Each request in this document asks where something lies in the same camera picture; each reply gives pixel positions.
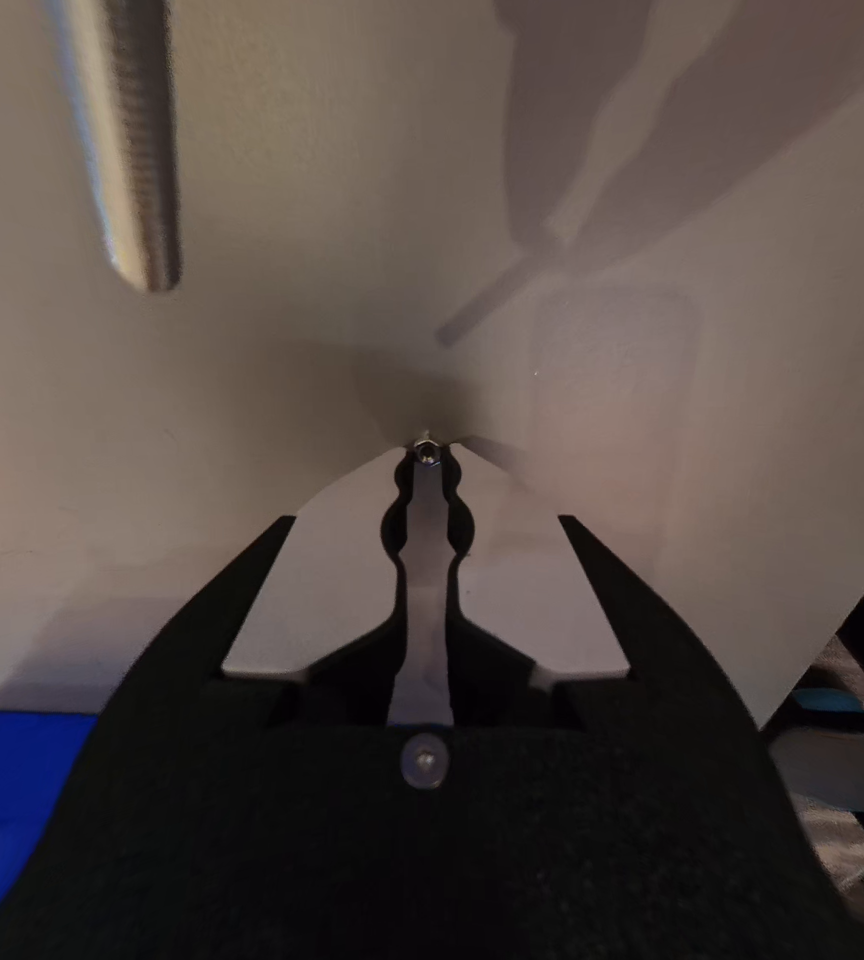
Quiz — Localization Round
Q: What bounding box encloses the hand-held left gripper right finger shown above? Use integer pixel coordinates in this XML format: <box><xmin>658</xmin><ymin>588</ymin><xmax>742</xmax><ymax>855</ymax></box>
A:
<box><xmin>447</xmin><ymin>442</ymin><xmax>636</xmax><ymax>727</ymax></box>

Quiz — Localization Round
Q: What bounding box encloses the blue plastic bin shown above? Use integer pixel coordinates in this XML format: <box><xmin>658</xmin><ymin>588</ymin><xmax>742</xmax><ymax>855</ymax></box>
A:
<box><xmin>0</xmin><ymin>712</ymin><xmax>99</xmax><ymax>954</ymax></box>

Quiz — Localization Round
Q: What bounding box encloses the thin long steel bolt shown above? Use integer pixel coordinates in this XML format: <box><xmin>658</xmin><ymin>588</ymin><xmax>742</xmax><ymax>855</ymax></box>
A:
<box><xmin>45</xmin><ymin>0</ymin><xmax>182</xmax><ymax>295</ymax></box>

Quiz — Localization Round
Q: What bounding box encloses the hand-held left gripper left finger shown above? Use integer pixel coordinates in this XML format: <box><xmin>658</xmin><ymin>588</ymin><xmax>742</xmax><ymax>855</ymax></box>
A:
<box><xmin>222</xmin><ymin>444</ymin><xmax>412</xmax><ymax>727</ymax></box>

